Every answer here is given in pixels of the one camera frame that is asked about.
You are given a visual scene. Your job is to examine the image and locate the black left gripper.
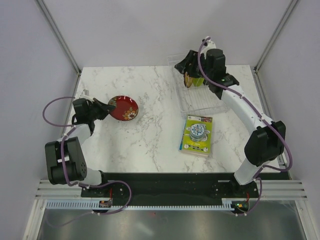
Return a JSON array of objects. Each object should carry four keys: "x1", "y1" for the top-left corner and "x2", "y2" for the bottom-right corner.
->
[{"x1": 87, "y1": 98, "x2": 115, "y2": 121}]

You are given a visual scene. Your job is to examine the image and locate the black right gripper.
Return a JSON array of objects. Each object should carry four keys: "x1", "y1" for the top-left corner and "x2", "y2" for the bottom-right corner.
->
[{"x1": 174, "y1": 50, "x2": 212, "y2": 81}]

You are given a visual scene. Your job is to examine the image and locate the red floral plate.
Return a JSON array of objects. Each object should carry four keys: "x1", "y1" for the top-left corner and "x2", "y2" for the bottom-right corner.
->
[{"x1": 108, "y1": 95, "x2": 139, "y2": 121}]

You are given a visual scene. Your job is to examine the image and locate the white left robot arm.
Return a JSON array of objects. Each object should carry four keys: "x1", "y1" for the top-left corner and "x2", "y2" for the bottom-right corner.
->
[{"x1": 44, "y1": 97, "x2": 116, "y2": 197}]

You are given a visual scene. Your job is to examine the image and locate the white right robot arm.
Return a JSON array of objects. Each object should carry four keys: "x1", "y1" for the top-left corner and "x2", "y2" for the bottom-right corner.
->
[{"x1": 173, "y1": 49, "x2": 286, "y2": 197}]

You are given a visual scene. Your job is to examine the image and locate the yellow brown patterned plate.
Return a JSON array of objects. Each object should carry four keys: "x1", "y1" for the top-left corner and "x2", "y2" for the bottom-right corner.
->
[{"x1": 183, "y1": 72, "x2": 193, "y2": 89}]

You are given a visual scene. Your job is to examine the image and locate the lime green plate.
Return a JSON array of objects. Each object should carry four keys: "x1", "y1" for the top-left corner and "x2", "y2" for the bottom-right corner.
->
[{"x1": 192, "y1": 77, "x2": 205, "y2": 88}]

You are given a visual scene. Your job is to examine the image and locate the green cover book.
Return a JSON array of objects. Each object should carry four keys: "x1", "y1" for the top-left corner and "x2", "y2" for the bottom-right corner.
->
[{"x1": 179, "y1": 114, "x2": 213, "y2": 157}]

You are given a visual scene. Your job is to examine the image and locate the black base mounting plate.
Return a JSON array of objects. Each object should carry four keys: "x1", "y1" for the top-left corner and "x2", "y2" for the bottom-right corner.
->
[{"x1": 81, "y1": 172, "x2": 259, "y2": 205}]

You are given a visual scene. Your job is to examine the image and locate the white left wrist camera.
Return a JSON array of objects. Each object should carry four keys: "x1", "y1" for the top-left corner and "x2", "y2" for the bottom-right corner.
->
[{"x1": 79, "y1": 89, "x2": 94, "y2": 102}]

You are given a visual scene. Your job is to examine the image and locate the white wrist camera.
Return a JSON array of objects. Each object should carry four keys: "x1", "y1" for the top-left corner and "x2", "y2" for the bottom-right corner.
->
[
  {"x1": 79, "y1": 89, "x2": 94, "y2": 102},
  {"x1": 201, "y1": 36, "x2": 217, "y2": 56}
]

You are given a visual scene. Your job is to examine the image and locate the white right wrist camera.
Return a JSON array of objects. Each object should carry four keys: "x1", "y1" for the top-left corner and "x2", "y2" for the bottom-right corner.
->
[{"x1": 201, "y1": 36, "x2": 217, "y2": 56}]

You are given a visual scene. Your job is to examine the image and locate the white wire dish rack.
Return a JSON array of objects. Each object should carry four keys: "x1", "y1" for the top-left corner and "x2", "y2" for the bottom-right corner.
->
[{"x1": 167, "y1": 52, "x2": 229, "y2": 116}]

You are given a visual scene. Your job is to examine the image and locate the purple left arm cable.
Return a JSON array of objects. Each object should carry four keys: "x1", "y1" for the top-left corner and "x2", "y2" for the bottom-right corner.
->
[{"x1": 42, "y1": 96, "x2": 133, "y2": 228}]

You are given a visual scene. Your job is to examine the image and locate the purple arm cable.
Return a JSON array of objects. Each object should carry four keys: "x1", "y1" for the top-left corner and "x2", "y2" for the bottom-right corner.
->
[
  {"x1": 42, "y1": 96, "x2": 133, "y2": 228},
  {"x1": 197, "y1": 36, "x2": 294, "y2": 217}
]

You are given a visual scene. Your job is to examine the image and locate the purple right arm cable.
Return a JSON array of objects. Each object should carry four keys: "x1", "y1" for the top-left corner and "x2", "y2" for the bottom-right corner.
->
[{"x1": 197, "y1": 36, "x2": 294, "y2": 217}]

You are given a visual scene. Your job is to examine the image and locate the white slotted cable duct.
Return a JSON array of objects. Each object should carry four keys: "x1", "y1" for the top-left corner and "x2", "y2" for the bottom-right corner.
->
[{"x1": 45, "y1": 198, "x2": 237, "y2": 211}]

